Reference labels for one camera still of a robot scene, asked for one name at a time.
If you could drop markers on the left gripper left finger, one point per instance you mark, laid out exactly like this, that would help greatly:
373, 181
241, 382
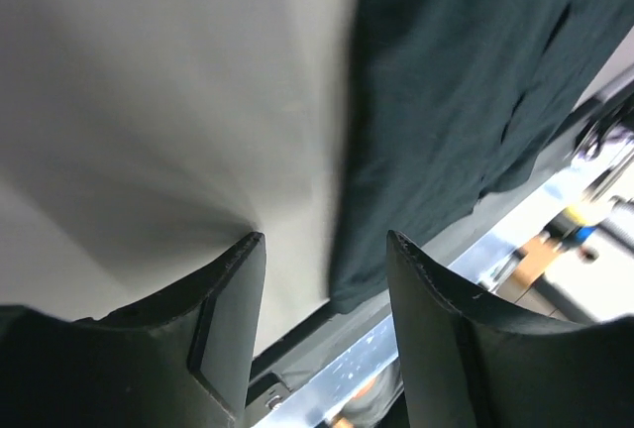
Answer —
180, 357

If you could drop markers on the black t shirt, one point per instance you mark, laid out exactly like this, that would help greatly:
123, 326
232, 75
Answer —
452, 100

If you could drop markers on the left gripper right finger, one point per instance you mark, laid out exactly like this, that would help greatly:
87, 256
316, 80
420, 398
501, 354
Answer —
471, 359

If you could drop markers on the aluminium rail frame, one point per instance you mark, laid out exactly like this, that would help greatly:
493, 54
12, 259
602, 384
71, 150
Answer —
337, 368

